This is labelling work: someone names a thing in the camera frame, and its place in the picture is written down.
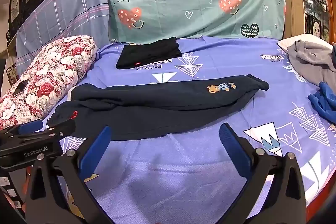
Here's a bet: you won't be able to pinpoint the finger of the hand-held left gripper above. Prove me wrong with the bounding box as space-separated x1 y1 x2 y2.
0 120 44 138
39 119 77 139

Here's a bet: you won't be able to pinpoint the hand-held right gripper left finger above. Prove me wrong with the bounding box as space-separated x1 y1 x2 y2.
25 126 116 224

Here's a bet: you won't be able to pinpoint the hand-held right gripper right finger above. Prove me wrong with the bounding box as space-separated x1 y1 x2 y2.
218 123 307 224

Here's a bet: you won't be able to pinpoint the dark navy bear-print pants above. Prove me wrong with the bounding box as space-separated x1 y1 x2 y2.
47 74 270 141

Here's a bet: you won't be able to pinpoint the folded black pants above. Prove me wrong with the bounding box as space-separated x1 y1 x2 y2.
115 37 183 70

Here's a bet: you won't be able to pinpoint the red floral quilt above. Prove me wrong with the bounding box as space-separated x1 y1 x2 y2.
0 35 99 130

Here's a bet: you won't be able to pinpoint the purple printed bedsheet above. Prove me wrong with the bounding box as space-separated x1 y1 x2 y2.
26 35 336 224

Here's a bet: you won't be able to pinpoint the blue garment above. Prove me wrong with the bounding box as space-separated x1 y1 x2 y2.
308 82 336 125

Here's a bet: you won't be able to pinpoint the blue-grey plaid sheet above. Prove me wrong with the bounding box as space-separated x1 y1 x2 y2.
14 0 112 77

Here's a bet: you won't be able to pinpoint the grey garment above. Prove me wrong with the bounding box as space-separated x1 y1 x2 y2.
287 40 336 88

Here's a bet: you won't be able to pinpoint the white pillow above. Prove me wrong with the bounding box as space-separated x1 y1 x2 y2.
277 34 332 56

